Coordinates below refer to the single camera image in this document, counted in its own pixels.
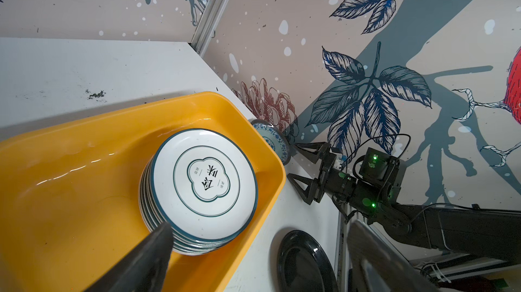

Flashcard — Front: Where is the teal patterned plate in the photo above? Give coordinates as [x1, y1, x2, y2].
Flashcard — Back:
[250, 119, 291, 166]

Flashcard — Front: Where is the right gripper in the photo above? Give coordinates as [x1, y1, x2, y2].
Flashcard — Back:
[287, 142, 378, 221]

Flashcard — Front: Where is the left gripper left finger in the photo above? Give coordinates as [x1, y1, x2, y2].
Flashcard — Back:
[86, 223, 174, 291]

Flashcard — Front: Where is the white plate black rim back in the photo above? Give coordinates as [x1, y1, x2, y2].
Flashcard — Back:
[150, 129, 259, 243]

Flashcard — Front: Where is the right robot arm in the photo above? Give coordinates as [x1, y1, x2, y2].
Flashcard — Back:
[287, 142, 520, 264]

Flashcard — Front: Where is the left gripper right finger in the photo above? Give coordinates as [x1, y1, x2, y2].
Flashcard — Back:
[347, 220, 438, 292]

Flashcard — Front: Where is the yellow plastic bin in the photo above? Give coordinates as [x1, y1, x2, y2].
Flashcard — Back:
[1, 92, 286, 291]

